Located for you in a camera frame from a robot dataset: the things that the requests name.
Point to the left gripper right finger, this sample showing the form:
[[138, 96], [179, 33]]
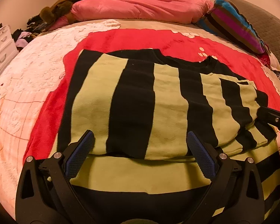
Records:
[[235, 193]]

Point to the white embroidered bedspread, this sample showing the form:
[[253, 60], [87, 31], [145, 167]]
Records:
[[24, 86]]

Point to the grey quilted headboard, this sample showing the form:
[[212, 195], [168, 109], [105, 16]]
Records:
[[266, 24]]

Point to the white plastic drawer unit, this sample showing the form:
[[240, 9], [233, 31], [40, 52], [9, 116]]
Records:
[[8, 49]]

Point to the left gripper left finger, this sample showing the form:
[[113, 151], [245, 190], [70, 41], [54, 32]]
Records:
[[44, 193]]

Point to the pile of dark clothes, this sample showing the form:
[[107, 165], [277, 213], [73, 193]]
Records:
[[35, 26]]

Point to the green black striped sweater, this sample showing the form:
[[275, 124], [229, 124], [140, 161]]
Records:
[[141, 104]]

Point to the red floral blanket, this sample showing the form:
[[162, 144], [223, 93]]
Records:
[[169, 43]]

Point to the striped colourful pillow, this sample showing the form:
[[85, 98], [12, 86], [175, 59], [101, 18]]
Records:
[[225, 20]]

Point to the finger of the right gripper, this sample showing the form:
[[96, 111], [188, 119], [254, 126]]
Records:
[[270, 116]]

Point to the pink duvet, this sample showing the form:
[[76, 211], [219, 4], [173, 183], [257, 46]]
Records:
[[176, 11]]

